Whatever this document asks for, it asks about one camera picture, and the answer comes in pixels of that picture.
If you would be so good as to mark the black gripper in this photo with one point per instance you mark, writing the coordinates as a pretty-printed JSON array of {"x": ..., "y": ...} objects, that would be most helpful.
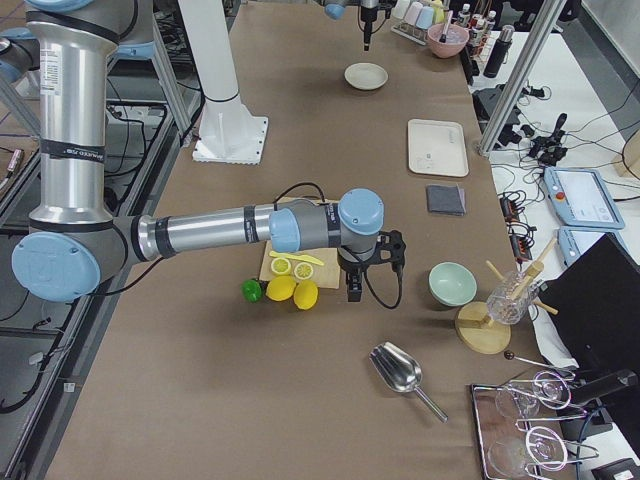
[
  {"x": 368, "y": 21},
  {"x": 350, "y": 263}
]

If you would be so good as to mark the beige round plate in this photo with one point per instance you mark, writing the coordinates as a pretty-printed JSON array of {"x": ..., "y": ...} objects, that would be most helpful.
[{"x": 365, "y": 76}]

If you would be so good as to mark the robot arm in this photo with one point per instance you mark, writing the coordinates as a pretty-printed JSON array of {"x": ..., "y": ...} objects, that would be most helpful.
[
  {"x": 335, "y": 9},
  {"x": 76, "y": 240}
]

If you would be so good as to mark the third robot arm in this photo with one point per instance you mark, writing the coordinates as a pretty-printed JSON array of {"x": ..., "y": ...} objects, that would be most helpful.
[{"x": 20, "y": 56}]

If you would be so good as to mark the white rabbit tray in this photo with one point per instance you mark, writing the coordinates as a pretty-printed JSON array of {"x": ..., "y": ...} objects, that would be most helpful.
[{"x": 437, "y": 148}]

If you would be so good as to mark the metal tray with glasses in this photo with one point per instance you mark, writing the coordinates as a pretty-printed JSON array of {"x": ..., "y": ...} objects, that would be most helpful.
[{"x": 518, "y": 427}]

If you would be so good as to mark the wooden cutting board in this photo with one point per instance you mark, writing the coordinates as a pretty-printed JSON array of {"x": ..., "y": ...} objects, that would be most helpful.
[{"x": 325, "y": 272}]

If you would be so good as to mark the pastel cups rack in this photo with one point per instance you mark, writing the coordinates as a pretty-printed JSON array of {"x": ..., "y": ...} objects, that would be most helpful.
[{"x": 414, "y": 18}]

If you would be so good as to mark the upper whole lemon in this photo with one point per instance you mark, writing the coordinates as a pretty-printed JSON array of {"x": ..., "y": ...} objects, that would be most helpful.
[{"x": 306, "y": 295}]

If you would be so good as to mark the whole lemon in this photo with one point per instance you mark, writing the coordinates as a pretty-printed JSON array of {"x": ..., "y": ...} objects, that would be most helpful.
[
  {"x": 281, "y": 288},
  {"x": 306, "y": 295}
]

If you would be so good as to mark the upper lemon half slice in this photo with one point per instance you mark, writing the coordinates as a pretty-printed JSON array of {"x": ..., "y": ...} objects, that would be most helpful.
[{"x": 303, "y": 271}]

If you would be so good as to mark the lemon half slice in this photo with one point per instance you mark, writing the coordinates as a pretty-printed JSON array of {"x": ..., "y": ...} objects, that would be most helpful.
[
  {"x": 280, "y": 266},
  {"x": 303, "y": 271}
]

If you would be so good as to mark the yellow plastic knife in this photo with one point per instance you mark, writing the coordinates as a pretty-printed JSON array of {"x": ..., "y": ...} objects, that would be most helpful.
[{"x": 301, "y": 258}]

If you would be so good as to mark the lower whole lemon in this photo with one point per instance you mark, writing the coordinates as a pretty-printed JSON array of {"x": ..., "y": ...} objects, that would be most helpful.
[{"x": 281, "y": 288}]

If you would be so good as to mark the lower lemon half slice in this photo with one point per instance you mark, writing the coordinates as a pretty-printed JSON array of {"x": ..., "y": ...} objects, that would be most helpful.
[{"x": 280, "y": 266}]

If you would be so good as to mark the pink bowl with ice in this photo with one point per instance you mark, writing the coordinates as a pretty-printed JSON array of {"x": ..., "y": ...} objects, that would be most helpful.
[{"x": 456, "y": 39}]

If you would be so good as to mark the mint green bowl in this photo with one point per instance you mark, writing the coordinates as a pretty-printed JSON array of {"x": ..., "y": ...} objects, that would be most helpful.
[{"x": 452, "y": 284}]

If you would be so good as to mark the metal scoop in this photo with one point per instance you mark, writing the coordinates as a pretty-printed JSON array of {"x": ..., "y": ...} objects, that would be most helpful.
[{"x": 402, "y": 374}]

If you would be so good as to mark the green lime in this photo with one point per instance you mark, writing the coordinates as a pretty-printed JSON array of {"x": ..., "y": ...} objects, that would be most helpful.
[{"x": 252, "y": 290}]

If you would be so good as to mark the grey folded cloth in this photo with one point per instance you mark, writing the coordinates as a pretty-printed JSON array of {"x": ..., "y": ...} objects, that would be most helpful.
[{"x": 446, "y": 199}]

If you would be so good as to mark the wooden cup rack stand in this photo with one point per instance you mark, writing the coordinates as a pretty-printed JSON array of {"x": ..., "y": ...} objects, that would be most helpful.
[{"x": 485, "y": 327}]

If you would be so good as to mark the black thermos bottle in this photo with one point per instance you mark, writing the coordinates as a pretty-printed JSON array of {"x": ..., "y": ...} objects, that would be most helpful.
[{"x": 499, "y": 51}]

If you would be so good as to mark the clear glass cup on rack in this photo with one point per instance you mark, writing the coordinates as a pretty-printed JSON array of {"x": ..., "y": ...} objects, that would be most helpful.
[{"x": 511, "y": 298}]

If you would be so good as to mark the lower teach pendant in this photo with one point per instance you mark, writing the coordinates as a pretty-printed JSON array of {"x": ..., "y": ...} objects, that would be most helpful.
[{"x": 575, "y": 241}]

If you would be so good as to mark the teach pendant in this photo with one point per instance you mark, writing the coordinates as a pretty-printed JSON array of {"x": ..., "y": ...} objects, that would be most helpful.
[
  {"x": 575, "y": 241},
  {"x": 581, "y": 199}
]

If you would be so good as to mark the black monitor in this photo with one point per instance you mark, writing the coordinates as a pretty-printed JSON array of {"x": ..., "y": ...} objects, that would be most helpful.
[{"x": 597, "y": 299}]

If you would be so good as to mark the upper teach pendant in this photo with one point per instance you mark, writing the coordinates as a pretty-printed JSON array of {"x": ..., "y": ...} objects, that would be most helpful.
[{"x": 581, "y": 199}]

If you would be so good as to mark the black handled metal tool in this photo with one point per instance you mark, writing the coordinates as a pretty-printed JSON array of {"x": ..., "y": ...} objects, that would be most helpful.
[{"x": 445, "y": 27}]

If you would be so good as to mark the aluminium frame post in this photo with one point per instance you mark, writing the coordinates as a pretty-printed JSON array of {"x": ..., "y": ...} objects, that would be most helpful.
[{"x": 546, "y": 18}]

